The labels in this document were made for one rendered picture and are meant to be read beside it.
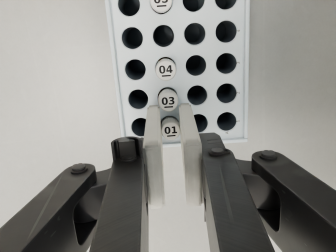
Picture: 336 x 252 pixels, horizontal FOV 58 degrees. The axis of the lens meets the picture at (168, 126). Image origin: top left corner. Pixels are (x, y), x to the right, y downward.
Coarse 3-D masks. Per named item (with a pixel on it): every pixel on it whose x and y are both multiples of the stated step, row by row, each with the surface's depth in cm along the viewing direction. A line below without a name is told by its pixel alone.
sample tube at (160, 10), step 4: (152, 0) 16; (156, 0) 16; (160, 0) 16; (164, 0) 16; (168, 0) 16; (152, 4) 16; (156, 4) 16; (160, 4) 16; (164, 4) 16; (168, 4) 16; (156, 8) 17; (160, 8) 17; (164, 8) 17; (168, 8) 17; (160, 12) 17; (164, 12) 19
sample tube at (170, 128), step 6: (162, 120) 20; (168, 120) 19; (174, 120) 19; (162, 126) 19; (168, 126) 19; (174, 126) 19; (162, 132) 19; (168, 132) 19; (174, 132) 19; (168, 138) 19; (174, 138) 19
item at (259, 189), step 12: (204, 144) 14; (216, 144) 14; (240, 168) 12; (204, 180) 12; (252, 180) 11; (204, 192) 12; (252, 192) 11; (264, 192) 11; (276, 192) 11; (264, 204) 11; (276, 204) 11
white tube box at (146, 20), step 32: (128, 0) 21; (192, 0) 21; (224, 0) 21; (128, 32) 21; (160, 32) 21; (192, 32) 21; (224, 32) 21; (128, 64) 21; (192, 64) 22; (224, 64) 22; (128, 96) 20; (192, 96) 22; (224, 96) 21; (128, 128) 20; (224, 128) 21
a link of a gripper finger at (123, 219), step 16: (112, 144) 12; (128, 144) 12; (128, 160) 12; (112, 176) 11; (128, 176) 11; (112, 192) 10; (128, 192) 10; (144, 192) 11; (112, 208) 9; (128, 208) 9; (144, 208) 10; (96, 224) 8; (112, 224) 8; (128, 224) 8; (144, 224) 9; (96, 240) 7; (112, 240) 7; (128, 240) 7; (144, 240) 9
